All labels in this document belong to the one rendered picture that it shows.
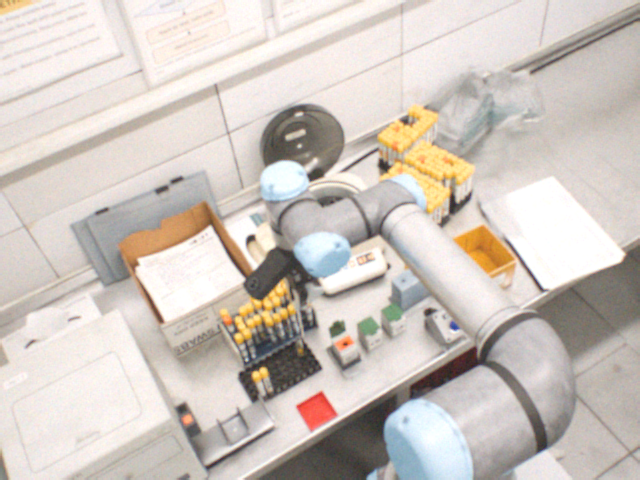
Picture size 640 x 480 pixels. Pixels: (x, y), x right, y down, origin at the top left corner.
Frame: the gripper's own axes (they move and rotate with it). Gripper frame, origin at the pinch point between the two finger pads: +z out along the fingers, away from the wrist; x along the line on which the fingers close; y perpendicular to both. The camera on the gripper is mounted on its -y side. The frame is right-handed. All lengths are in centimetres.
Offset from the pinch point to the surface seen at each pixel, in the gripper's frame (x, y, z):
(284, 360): 3.8, -4.3, 24.2
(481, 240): 5, 52, 23
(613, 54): 43, 136, 27
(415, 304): 0.5, 29.3, 25.5
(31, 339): 38, -52, 20
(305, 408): -7.8, -5.7, 26.4
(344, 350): -4.0, 7.2, 19.2
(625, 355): -13, 114, 114
